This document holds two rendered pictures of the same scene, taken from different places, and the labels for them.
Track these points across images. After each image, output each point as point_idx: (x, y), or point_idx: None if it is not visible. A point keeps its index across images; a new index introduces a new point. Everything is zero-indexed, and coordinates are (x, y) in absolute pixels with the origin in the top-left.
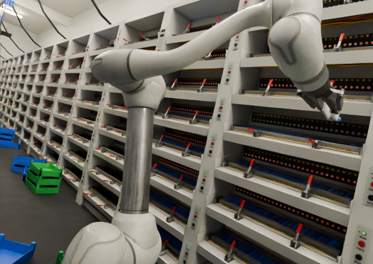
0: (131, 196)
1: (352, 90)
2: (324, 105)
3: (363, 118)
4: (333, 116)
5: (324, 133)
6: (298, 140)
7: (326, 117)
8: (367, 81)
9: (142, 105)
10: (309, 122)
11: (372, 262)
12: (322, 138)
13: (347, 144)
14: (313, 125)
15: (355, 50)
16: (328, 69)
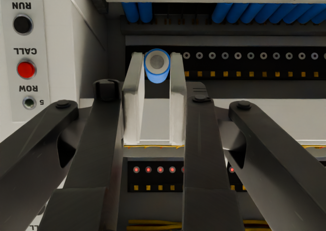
0: None
1: (182, 161)
2: (178, 131)
3: (150, 96)
4: (129, 69)
5: (228, 43)
6: None
7: (174, 61)
8: (153, 183)
9: None
10: (272, 69)
11: None
12: (228, 22)
13: (164, 20)
14: (260, 62)
15: None
16: (245, 210)
